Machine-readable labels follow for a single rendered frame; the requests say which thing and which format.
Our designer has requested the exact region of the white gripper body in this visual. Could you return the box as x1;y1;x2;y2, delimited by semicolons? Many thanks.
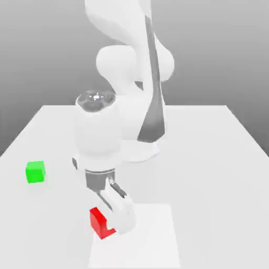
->
97;182;135;224

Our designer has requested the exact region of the small red cube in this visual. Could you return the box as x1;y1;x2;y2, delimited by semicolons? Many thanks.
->
89;206;117;240

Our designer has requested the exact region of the small green cube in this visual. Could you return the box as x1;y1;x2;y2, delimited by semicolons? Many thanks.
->
25;161;46;184

